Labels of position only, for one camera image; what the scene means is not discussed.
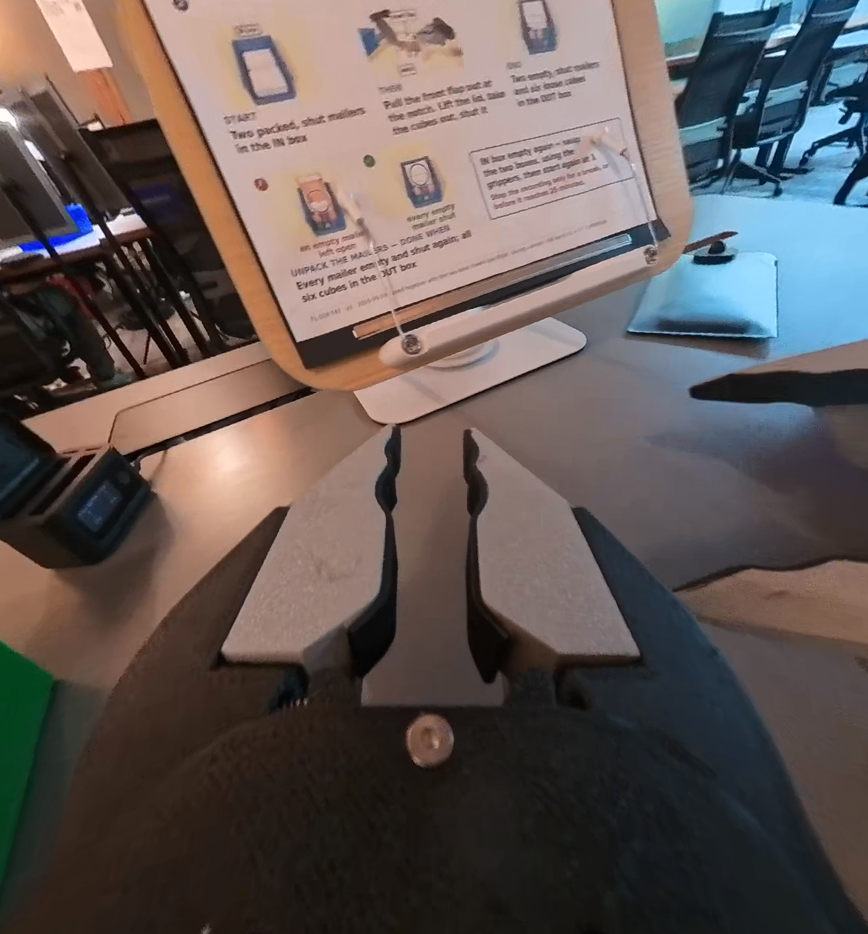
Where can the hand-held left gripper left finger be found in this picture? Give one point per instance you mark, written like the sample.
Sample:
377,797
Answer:
310,576

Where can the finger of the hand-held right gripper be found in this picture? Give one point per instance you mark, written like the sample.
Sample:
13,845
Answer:
843,613
864,357

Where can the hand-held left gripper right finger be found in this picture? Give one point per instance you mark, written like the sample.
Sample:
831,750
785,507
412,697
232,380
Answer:
543,584

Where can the green plastic bin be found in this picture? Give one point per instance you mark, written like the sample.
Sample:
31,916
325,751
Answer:
3,766

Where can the silver metal tray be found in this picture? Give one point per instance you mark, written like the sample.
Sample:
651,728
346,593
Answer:
704,299

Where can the small black knob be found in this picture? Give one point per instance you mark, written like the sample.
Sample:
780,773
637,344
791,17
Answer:
715,254

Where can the black device with small screen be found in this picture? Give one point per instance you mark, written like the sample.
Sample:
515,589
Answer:
76,511

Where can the instruction sheet on wooden stand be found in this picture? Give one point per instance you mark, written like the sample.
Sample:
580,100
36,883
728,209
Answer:
664,146

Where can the printed instruction sheet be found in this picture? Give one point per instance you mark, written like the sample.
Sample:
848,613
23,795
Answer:
375,182

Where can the grey computer monitor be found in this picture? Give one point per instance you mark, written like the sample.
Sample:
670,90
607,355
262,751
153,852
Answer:
11,182

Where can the white wall notice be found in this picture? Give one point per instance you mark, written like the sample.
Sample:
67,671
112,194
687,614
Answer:
76,33

